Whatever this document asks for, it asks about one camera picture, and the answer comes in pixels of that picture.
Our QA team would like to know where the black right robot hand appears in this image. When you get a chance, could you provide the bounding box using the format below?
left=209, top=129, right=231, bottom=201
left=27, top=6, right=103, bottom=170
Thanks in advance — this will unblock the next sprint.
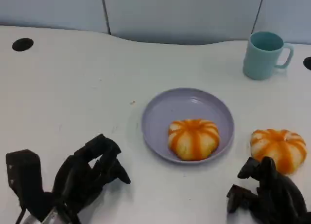
left=226, top=156, right=308, bottom=224

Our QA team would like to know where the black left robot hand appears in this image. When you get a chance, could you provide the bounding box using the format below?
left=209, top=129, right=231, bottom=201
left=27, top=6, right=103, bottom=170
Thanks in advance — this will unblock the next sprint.
left=52, top=133, right=131, bottom=222

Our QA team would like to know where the orange and white bread roll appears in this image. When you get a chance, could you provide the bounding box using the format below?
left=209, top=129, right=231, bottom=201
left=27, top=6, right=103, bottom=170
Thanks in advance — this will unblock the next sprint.
left=168, top=119, right=221, bottom=161
left=250, top=128, right=308, bottom=175

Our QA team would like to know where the lilac plate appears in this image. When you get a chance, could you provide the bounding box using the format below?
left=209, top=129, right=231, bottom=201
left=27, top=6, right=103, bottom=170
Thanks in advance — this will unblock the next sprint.
left=141, top=87, right=235, bottom=163

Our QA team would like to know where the pale green mug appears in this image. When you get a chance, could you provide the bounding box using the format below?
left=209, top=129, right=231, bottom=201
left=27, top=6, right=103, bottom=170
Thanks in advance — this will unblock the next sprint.
left=242, top=31, right=294, bottom=81

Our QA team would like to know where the grey partition panel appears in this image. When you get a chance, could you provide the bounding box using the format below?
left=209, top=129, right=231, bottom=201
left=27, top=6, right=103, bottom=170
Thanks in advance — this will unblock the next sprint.
left=252, top=0, right=311, bottom=45
left=0, top=0, right=109, bottom=34
left=101, top=0, right=265, bottom=46

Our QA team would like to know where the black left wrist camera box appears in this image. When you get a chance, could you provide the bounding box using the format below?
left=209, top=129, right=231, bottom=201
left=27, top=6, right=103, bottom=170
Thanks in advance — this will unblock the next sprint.
left=5, top=149, right=58, bottom=222

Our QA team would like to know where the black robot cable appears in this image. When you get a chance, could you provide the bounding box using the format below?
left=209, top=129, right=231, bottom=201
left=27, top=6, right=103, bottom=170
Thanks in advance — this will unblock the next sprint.
left=15, top=208, right=27, bottom=224

